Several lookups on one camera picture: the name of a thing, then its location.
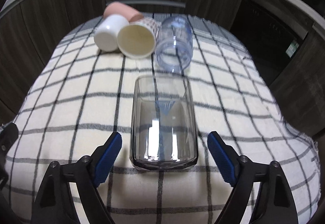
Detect cream patterned paper cup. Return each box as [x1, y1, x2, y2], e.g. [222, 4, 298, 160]
[117, 17, 158, 59]

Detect checkered white black cloth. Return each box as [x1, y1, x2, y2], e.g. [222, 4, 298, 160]
[3, 17, 321, 223]

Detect smoky square glass cup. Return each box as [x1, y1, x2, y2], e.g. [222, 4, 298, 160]
[129, 75, 198, 171]

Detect clear blue plastic cup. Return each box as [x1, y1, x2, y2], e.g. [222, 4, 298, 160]
[155, 16, 193, 73]

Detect white ceramic cup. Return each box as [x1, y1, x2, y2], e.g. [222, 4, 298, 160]
[94, 14, 129, 52]

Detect grey drawer handle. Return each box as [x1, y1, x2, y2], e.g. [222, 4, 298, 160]
[117, 0, 186, 8]

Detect pink plastic cup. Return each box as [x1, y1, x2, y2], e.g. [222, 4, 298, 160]
[103, 2, 144, 23]

